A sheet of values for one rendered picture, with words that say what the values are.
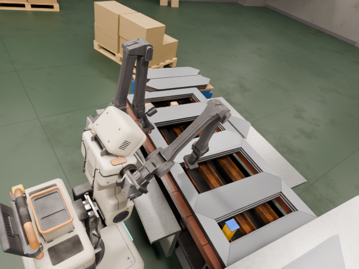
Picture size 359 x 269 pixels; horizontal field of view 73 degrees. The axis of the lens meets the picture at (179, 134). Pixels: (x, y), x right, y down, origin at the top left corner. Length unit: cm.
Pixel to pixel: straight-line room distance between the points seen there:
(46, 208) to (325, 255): 134
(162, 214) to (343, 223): 102
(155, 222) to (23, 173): 161
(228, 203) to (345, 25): 1006
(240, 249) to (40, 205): 105
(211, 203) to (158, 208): 35
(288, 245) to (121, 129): 94
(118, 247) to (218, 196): 83
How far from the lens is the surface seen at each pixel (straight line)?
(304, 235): 144
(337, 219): 164
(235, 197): 163
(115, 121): 111
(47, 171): 278
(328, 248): 145
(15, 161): 295
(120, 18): 440
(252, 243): 151
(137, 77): 132
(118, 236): 200
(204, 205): 152
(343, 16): 1123
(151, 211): 164
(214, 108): 107
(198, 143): 139
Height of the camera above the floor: 208
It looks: 40 degrees down
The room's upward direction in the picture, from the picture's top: 14 degrees clockwise
